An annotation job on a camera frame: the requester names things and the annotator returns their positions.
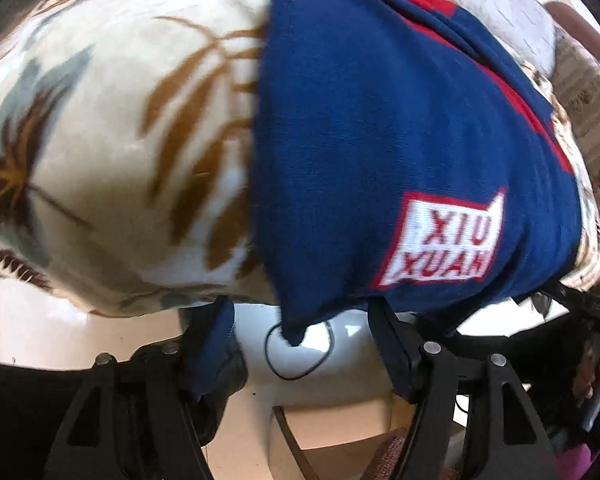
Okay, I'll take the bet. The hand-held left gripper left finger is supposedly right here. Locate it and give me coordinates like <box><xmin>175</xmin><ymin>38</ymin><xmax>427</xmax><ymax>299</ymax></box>
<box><xmin>44</xmin><ymin>296</ymin><xmax>250</xmax><ymax>480</ymax></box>

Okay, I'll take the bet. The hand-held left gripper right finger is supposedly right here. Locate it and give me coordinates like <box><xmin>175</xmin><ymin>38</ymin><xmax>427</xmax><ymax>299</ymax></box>
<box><xmin>368</xmin><ymin>301</ymin><xmax>567</xmax><ymax>480</ymax></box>

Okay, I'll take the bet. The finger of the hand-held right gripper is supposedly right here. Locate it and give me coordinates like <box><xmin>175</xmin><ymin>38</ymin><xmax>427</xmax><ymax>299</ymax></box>
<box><xmin>536</xmin><ymin>279</ymin><xmax>600</xmax><ymax>347</ymax></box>

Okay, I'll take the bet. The blue and red knit sweater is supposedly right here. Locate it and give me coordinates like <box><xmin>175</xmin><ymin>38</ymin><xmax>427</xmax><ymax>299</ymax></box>
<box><xmin>182</xmin><ymin>0</ymin><xmax>583</xmax><ymax>403</ymax></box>

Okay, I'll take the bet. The person's right hand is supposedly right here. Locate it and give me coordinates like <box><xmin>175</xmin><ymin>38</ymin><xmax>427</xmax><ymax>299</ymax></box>
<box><xmin>573</xmin><ymin>338</ymin><xmax>600</xmax><ymax>412</ymax></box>

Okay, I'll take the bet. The striped beige pillow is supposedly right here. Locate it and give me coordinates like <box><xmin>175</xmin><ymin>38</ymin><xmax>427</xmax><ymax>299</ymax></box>
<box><xmin>550</xmin><ymin>39</ymin><xmax>600</xmax><ymax>211</ymax></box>

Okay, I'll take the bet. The leaf-printed cream blanket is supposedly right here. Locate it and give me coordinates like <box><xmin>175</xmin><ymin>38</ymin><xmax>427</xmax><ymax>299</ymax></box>
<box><xmin>0</xmin><ymin>0</ymin><xmax>600</xmax><ymax>319</ymax></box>

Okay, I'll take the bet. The brown headboard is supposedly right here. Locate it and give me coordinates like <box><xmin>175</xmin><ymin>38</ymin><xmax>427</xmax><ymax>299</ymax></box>
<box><xmin>544</xmin><ymin>0</ymin><xmax>600</xmax><ymax>62</ymax></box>

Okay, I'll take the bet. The grey quilted pillow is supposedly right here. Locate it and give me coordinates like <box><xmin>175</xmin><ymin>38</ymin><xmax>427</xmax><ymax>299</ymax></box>
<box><xmin>424</xmin><ymin>0</ymin><xmax>557</xmax><ymax>79</ymax></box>

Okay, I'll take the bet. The black cable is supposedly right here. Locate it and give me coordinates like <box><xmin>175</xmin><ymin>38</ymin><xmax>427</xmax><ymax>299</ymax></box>
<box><xmin>263</xmin><ymin>319</ymin><xmax>337</xmax><ymax>382</ymax></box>

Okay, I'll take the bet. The brown wooden frame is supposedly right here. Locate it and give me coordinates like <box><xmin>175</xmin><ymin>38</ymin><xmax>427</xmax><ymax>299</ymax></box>
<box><xmin>272</xmin><ymin>404</ymin><xmax>417</xmax><ymax>480</ymax></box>

